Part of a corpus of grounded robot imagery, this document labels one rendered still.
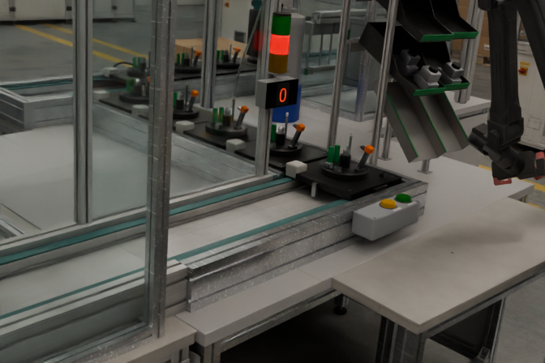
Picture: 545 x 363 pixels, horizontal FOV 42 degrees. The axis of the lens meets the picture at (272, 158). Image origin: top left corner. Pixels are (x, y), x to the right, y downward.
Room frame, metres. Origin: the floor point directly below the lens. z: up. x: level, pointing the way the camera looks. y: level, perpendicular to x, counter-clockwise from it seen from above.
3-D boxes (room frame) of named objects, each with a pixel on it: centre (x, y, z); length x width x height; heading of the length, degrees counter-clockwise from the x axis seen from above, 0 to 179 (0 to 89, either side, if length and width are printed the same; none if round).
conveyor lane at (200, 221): (1.75, 0.01, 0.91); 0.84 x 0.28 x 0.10; 138
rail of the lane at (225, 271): (1.65, -0.14, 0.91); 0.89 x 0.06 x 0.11; 138
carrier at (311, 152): (2.12, -0.02, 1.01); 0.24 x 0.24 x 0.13; 48
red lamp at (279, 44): (1.89, 0.01, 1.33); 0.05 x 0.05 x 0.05
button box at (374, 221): (1.74, -0.31, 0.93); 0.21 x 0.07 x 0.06; 138
